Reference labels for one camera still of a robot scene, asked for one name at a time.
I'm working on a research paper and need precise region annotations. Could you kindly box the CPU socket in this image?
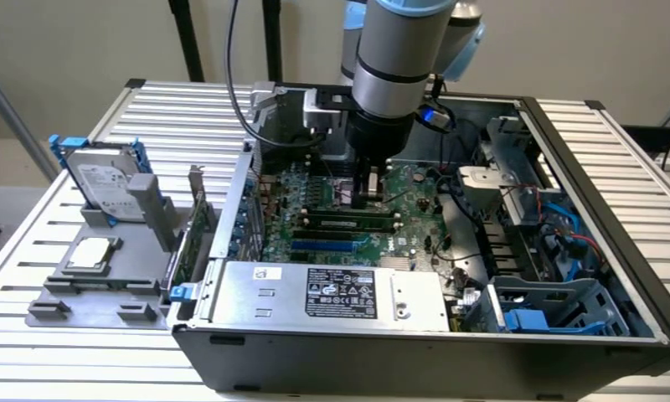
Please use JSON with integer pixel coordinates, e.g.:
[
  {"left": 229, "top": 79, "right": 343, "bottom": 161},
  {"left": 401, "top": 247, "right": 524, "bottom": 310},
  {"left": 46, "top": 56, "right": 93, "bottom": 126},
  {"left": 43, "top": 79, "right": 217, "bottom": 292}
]
[{"left": 321, "top": 175, "right": 363, "bottom": 207}]

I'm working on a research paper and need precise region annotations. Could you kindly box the black open PC case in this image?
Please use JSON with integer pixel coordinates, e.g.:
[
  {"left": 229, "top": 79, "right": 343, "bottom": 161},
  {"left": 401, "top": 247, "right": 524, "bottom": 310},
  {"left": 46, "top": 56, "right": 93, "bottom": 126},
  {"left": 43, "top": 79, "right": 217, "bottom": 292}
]
[{"left": 169, "top": 80, "right": 670, "bottom": 393}]

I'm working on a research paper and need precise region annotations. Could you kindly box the silver CPU chip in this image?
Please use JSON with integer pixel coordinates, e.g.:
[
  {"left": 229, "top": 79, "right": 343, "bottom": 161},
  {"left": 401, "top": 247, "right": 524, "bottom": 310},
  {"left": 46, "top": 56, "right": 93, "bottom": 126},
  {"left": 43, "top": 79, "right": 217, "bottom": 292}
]
[{"left": 67, "top": 237, "right": 119, "bottom": 270}]

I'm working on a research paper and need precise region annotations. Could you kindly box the blue expansion slot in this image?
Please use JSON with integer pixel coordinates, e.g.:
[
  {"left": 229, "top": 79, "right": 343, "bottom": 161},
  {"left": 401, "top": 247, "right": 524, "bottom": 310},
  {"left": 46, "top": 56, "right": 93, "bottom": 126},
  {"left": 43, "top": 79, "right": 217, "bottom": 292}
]
[{"left": 289, "top": 239, "right": 357, "bottom": 253}]

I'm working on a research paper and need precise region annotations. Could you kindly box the black expansion slot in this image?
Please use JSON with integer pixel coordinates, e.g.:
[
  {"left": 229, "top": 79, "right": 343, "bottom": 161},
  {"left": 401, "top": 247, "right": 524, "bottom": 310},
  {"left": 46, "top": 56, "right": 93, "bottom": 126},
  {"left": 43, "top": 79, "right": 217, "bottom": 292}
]
[{"left": 291, "top": 228, "right": 359, "bottom": 240}]

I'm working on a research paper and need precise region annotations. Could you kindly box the blue SATA wire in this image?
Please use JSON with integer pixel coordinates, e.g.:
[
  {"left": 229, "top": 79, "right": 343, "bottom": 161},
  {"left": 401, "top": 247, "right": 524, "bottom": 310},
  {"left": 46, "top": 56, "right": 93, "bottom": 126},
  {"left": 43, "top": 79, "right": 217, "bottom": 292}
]
[{"left": 538, "top": 199, "right": 596, "bottom": 288}]

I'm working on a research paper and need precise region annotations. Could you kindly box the black stand pole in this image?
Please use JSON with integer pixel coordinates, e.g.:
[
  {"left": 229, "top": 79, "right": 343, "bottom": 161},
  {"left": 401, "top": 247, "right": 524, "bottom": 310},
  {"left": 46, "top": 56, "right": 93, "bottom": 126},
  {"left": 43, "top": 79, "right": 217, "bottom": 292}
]
[
  {"left": 167, "top": 0, "right": 206, "bottom": 83},
  {"left": 259, "top": 0, "right": 285, "bottom": 83}
]

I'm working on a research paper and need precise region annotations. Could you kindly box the grey parts rack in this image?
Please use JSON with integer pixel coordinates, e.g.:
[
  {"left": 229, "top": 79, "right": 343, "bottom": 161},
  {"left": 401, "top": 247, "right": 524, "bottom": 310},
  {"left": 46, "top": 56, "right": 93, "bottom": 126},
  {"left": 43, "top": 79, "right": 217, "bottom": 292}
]
[{"left": 23, "top": 173, "right": 181, "bottom": 331}]

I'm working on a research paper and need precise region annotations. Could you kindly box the blue case latch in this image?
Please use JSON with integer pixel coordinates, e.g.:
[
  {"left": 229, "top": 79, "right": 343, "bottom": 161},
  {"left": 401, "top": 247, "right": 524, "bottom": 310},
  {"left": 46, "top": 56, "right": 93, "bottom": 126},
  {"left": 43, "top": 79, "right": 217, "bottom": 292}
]
[{"left": 169, "top": 282, "right": 195, "bottom": 303}]

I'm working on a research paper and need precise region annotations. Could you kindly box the blue USB plug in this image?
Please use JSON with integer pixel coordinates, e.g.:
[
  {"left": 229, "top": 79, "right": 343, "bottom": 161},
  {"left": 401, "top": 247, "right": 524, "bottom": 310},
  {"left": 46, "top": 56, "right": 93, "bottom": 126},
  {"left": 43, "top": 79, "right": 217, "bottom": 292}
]
[{"left": 417, "top": 106, "right": 454, "bottom": 136}]

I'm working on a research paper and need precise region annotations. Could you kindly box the silver power supply unit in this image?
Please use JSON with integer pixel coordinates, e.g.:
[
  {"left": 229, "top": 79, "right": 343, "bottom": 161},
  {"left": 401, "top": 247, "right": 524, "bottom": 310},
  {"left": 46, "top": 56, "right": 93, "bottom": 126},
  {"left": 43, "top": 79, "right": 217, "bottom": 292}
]
[{"left": 206, "top": 260, "right": 454, "bottom": 333}]

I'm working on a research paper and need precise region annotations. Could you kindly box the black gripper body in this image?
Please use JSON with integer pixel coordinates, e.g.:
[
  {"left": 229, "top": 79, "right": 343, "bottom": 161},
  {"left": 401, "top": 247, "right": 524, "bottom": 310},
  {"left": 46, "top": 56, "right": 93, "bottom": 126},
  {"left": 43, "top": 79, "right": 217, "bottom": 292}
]
[{"left": 347, "top": 109, "right": 415, "bottom": 163}]

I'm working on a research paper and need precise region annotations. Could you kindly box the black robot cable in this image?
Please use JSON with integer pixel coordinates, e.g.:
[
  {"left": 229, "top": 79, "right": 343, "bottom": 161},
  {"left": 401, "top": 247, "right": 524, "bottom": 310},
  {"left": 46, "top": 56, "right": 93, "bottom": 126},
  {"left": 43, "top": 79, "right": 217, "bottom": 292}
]
[{"left": 225, "top": 0, "right": 326, "bottom": 148}]

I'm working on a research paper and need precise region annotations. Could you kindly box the red wire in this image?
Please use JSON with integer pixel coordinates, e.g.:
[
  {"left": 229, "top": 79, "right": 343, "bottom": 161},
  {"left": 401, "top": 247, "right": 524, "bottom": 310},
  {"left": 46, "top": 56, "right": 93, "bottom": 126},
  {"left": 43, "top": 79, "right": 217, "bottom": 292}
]
[{"left": 568, "top": 234, "right": 611, "bottom": 271}]

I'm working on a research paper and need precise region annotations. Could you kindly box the metal drive cage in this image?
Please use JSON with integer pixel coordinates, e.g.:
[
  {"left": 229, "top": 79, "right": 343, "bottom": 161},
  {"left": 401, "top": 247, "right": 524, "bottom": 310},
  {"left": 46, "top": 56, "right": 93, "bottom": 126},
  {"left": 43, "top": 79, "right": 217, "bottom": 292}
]
[{"left": 457, "top": 116, "right": 564, "bottom": 229}]

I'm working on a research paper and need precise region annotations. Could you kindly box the aluminium frame with black plate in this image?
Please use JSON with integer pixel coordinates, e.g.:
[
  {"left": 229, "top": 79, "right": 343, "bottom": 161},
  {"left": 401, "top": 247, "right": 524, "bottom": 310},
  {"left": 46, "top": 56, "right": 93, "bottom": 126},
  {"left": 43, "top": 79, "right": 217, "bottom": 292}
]
[{"left": 618, "top": 104, "right": 670, "bottom": 171}]

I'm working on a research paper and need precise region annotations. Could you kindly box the installed black RAM stick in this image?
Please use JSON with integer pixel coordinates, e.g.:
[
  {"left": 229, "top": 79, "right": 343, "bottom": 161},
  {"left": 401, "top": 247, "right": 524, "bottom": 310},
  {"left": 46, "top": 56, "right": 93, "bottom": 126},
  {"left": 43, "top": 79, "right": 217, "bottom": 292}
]
[{"left": 302, "top": 214, "right": 397, "bottom": 230}]

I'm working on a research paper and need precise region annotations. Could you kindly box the dark RAM stick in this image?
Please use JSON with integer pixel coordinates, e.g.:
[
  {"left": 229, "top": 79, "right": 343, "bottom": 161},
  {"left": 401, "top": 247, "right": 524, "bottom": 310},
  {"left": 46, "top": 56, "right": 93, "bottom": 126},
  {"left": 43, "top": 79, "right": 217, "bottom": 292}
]
[{"left": 59, "top": 281, "right": 161, "bottom": 291}]

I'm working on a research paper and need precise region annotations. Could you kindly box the hard disk in blue caddy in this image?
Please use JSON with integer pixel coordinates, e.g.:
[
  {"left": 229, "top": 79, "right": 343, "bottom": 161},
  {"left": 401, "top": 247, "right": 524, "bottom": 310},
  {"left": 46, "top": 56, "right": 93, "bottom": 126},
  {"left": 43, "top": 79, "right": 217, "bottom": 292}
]
[{"left": 47, "top": 133, "right": 154, "bottom": 229}]

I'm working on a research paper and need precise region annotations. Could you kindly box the green Dell motherboard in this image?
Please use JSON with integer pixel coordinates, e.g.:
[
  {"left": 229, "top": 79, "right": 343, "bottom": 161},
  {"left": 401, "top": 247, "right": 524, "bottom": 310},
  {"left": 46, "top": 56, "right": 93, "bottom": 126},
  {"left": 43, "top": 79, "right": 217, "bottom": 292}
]
[{"left": 254, "top": 161, "right": 454, "bottom": 271}]

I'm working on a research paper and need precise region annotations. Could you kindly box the green graphics card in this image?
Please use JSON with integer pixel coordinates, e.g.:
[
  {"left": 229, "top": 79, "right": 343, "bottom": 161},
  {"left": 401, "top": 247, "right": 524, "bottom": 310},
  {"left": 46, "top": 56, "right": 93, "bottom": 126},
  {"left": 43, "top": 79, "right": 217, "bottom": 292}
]
[{"left": 165, "top": 164, "right": 217, "bottom": 295}]

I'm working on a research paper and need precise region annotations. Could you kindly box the empty black RAM slot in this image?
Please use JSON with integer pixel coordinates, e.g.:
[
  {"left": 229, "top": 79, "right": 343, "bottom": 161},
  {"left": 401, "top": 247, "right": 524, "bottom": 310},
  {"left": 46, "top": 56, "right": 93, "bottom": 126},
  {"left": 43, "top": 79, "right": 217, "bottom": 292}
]
[{"left": 301, "top": 207, "right": 398, "bottom": 218}]

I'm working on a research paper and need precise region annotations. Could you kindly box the grey disk bay cage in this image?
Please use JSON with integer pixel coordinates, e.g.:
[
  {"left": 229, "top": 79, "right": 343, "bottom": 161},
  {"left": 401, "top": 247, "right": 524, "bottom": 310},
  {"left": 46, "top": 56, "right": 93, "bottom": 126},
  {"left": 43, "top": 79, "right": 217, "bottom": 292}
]
[{"left": 467, "top": 274, "right": 631, "bottom": 337}]

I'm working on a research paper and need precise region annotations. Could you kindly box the grey metal pole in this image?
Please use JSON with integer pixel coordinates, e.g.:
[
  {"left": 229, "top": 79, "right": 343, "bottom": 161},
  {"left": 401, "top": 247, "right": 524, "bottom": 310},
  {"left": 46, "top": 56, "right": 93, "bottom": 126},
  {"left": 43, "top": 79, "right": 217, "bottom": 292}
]
[{"left": 0, "top": 53, "right": 58, "bottom": 182}]

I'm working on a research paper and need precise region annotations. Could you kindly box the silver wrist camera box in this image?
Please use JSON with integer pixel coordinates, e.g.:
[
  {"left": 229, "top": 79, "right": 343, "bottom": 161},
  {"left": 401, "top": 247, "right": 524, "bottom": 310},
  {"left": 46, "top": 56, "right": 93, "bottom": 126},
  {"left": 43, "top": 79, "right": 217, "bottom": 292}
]
[{"left": 302, "top": 85, "right": 359, "bottom": 131}]

